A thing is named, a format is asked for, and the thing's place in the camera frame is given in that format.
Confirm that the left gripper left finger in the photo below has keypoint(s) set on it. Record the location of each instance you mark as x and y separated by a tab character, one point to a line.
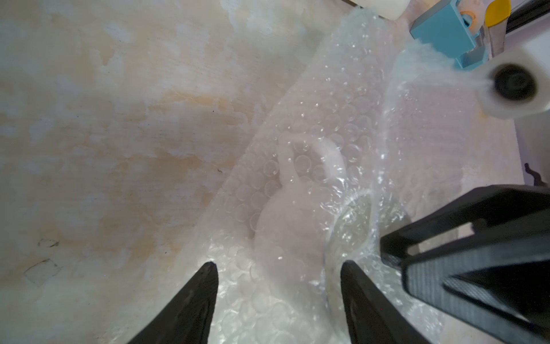
188	316

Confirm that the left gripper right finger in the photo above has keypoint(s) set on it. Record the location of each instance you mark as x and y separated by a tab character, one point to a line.
371	317

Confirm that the white ceramic mug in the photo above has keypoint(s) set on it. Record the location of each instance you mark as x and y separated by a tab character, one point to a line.
297	226

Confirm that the clear bubble wrap sheet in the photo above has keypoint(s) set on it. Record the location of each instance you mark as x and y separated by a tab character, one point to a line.
379	131

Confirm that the teal tape dispenser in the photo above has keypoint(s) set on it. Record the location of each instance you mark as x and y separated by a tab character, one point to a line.
452	27

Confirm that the yellow metal kitchen tongs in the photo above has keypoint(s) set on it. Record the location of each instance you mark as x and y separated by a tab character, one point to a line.
496	19

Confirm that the mint green toaster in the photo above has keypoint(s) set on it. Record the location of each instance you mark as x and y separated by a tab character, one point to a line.
388	9

